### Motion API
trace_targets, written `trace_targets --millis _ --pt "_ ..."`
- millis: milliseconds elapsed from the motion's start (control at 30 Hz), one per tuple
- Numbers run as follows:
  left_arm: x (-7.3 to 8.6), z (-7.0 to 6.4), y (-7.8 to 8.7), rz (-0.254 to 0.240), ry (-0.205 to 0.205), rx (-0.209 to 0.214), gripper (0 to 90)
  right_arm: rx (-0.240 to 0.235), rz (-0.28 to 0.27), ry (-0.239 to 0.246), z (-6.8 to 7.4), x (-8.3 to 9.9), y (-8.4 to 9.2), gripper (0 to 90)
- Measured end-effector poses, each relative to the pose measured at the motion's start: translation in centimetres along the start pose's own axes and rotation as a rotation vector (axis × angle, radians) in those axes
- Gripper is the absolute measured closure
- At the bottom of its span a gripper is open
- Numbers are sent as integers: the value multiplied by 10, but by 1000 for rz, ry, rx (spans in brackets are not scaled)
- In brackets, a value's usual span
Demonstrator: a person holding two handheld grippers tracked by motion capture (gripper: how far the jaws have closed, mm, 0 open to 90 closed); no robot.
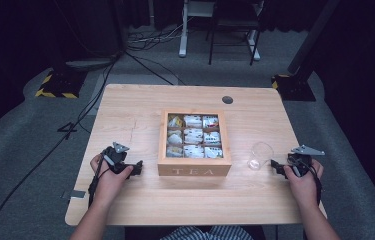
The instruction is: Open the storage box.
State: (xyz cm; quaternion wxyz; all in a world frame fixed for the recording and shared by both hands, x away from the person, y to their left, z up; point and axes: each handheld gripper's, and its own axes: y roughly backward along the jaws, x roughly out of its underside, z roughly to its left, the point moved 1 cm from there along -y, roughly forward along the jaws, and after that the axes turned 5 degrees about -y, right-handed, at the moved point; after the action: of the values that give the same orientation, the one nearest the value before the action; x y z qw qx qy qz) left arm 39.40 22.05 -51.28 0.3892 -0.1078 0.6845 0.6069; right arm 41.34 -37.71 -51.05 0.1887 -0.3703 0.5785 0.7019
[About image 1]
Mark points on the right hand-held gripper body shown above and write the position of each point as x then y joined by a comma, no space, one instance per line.
303,160

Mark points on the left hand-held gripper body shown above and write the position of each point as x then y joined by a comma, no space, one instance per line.
116,159

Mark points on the person's left hand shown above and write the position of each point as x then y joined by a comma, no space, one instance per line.
110,181

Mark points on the person's right hand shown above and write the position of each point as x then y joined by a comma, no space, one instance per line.
303,188

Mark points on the wooden tea box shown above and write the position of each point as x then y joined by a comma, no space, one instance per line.
195,167

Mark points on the group of white tea bags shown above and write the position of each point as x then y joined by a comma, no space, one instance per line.
193,136

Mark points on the black stand with striped base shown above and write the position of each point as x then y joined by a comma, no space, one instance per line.
62,85
295,88

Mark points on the dark round table grommet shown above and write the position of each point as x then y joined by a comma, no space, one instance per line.
227,100

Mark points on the person's striped clothing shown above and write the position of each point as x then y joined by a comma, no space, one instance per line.
208,234

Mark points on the black chair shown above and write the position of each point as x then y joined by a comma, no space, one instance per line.
233,23

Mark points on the white desk frame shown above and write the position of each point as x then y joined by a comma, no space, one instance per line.
183,36

